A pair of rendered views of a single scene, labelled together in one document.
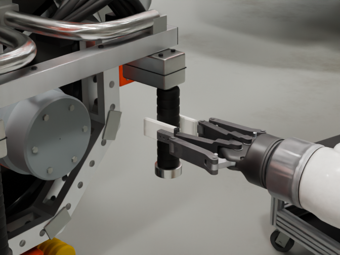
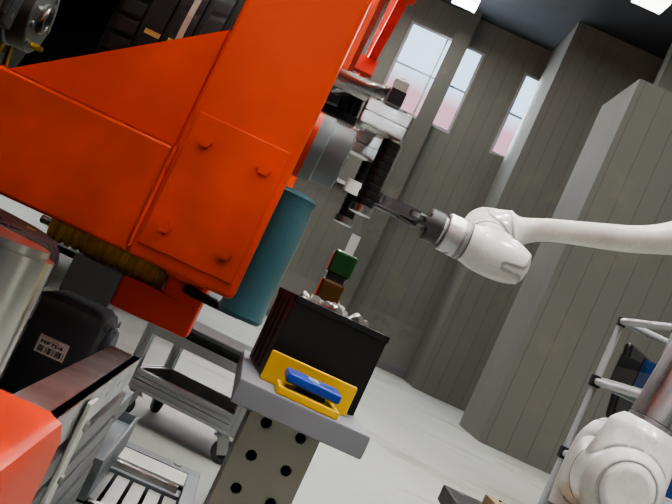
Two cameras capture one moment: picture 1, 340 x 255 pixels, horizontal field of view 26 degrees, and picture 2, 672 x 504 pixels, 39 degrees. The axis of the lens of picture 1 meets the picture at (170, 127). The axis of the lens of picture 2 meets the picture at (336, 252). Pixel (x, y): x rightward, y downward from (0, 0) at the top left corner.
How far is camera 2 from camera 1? 1.68 m
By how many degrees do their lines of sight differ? 51
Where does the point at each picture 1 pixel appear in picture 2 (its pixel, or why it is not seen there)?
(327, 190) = (490, 242)
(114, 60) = not seen: hidden behind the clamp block
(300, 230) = (163, 387)
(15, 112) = (337, 129)
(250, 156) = (436, 216)
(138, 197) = not seen: outside the picture
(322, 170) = (486, 231)
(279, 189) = (454, 239)
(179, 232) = not seen: hidden behind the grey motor
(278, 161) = (457, 222)
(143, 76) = (363, 149)
